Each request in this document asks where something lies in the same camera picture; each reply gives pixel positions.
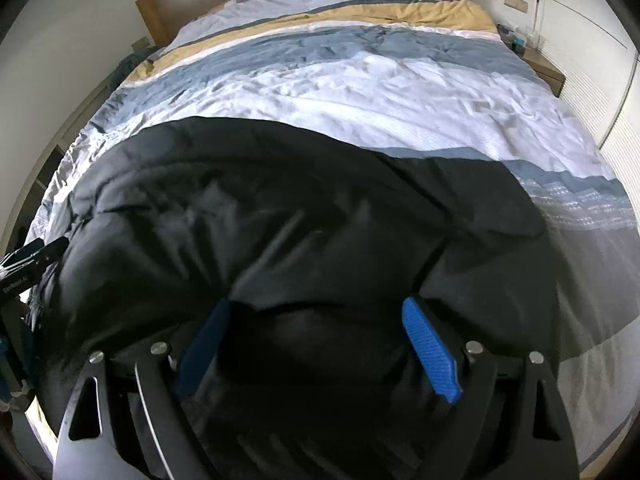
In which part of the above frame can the dark cloth pile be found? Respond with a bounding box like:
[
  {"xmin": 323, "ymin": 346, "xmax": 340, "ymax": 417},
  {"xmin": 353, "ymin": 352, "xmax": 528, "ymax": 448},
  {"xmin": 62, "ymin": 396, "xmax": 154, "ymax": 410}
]
[{"xmin": 106, "ymin": 46, "xmax": 158, "ymax": 88}]

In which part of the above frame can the small dark box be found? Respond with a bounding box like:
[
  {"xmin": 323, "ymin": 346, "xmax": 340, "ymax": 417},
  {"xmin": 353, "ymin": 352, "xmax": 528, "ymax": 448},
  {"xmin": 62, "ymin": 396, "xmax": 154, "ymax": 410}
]
[{"xmin": 497, "ymin": 22, "xmax": 533, "ymax": 55}]

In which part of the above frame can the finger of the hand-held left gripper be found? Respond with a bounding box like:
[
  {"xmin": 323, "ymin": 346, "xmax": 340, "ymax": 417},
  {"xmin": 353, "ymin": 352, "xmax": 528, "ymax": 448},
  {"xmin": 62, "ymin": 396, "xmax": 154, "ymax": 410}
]
[{"xmin": 0, "ymin": 236, "xmax": 71, "ymax": 281}]

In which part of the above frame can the black garment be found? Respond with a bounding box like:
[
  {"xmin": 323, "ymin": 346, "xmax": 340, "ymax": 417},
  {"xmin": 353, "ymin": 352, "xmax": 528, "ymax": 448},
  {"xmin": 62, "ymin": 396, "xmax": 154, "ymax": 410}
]
[{"xmin": 35, "ymin": 116, "xmax": 562, "ymax": 480}]

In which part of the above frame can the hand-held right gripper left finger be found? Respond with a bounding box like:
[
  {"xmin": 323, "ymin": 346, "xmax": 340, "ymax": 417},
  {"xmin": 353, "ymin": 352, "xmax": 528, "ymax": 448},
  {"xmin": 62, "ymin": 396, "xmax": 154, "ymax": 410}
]
[{"xmin": 51, "ymin": 298, "xmax": 232, "ymax": 480}]

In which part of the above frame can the striped duvet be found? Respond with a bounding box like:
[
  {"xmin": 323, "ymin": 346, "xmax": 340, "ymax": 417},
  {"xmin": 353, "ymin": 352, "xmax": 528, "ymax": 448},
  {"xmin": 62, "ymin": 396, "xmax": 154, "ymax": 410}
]
[{"xmin": 22, "ymin": 0, "xmax": 640, "ymax": 476}]

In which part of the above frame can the white ribbed panel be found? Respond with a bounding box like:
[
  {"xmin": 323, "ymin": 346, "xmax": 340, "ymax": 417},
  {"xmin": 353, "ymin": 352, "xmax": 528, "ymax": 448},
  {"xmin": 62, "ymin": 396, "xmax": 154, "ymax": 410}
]
[{"xmin": 532, "ymin": 0, "xmax": 640, "ymax": 161}]

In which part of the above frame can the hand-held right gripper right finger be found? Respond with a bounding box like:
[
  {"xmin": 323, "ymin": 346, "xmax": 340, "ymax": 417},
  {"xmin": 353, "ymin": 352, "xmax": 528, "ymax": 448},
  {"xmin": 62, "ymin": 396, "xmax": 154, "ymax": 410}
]
[{"xmin": 401, "ymin": 295, "xmax": 582, "ymax": 480}]

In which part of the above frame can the wooden nightstand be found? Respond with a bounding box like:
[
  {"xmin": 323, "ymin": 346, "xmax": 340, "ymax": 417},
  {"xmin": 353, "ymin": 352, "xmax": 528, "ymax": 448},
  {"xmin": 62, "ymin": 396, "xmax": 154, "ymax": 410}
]
[{"xmin": 522, "ymin": 47, "xmax": 567, "ymax": 98}]

